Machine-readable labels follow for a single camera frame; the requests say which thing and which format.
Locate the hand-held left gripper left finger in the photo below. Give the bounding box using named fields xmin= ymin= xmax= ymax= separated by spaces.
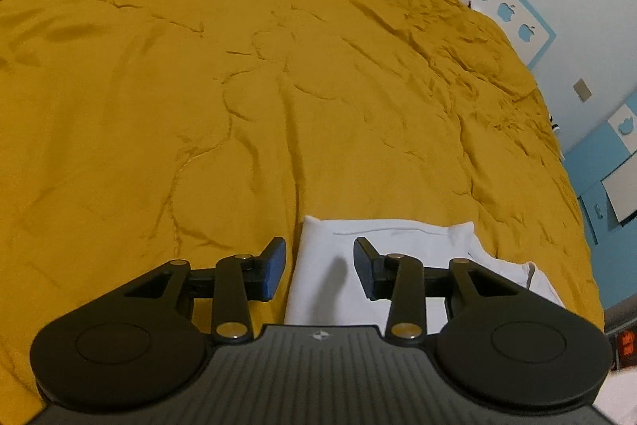
xmin=122 ymin=237 xmax=288 ymax=342

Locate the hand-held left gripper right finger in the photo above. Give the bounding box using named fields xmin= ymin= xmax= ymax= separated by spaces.
xmin=352 ymin=237 xmax=518 ymax=342

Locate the white small garment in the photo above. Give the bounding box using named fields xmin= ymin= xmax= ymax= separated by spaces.
xmin=283 ymin=215 xmax=565 ymax=336

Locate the blue white wardrobe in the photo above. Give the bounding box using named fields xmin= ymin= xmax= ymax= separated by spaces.
xmin=562 ymin=91 xmax=637 ymax=306

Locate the mustard yellow blanket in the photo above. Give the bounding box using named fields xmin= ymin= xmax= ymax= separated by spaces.
xmin=0 ymin=0 xmax=605 ymax=425

